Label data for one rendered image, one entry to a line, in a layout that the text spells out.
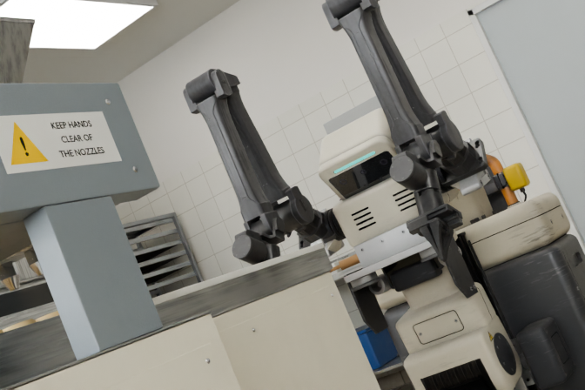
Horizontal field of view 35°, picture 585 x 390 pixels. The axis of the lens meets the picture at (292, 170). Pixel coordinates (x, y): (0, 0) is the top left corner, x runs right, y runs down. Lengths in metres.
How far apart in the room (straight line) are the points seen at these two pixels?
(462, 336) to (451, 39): 4.09
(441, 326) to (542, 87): 3.86
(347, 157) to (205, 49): 4.95
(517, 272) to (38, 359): 1.52
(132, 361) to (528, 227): 1.51
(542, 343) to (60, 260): 1.47
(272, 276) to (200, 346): 0.57
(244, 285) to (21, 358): 0.59
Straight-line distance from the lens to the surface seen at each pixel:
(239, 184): 2.21
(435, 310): 2.29
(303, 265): 1.89
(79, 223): 1.14
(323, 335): 1.84
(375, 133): 2.23
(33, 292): 5.58
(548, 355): 2.34
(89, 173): 1.19
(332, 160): 2.27
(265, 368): 1.65
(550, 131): 6.03
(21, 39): 1.37
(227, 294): 1.65
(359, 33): 2.05
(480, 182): 2.21
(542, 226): 2.45
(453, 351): 2.26
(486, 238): 2.49
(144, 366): 1.14
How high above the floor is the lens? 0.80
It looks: 8 degrees up
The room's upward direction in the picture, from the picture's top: 23 degrees counter-clockwise
